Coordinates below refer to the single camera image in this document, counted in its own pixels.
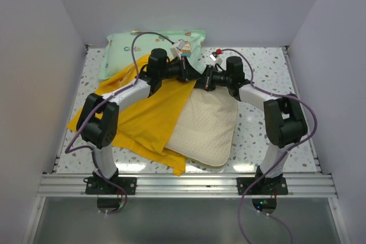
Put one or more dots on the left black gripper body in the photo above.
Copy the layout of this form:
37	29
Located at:
182	69

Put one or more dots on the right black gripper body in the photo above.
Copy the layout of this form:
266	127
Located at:
212	78

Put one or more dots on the cream yellow-edged pillow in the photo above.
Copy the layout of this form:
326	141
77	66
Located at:
205	127

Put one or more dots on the yellow pillowcase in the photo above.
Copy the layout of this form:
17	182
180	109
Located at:
146	126

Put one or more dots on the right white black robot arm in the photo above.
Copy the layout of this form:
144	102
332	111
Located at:
285	124

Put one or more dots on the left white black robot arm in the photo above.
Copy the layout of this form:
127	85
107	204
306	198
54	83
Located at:
98	121

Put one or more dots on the green cartoon bear pillow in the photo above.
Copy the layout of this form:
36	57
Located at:
121	46

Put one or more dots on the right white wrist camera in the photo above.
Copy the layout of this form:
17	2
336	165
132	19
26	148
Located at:
216	57

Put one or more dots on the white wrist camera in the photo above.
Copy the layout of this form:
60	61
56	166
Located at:
177	47
216	57

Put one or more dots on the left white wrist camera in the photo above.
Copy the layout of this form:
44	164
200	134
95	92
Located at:
177	47

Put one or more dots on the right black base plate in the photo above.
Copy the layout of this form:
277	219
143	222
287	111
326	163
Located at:
266	186

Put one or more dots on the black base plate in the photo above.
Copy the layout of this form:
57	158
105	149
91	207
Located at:
266	186
98	186

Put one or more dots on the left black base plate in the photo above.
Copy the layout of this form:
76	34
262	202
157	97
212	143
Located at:
98	186

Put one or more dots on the aluminium mounting rail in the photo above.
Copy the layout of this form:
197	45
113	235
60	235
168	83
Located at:
201	185

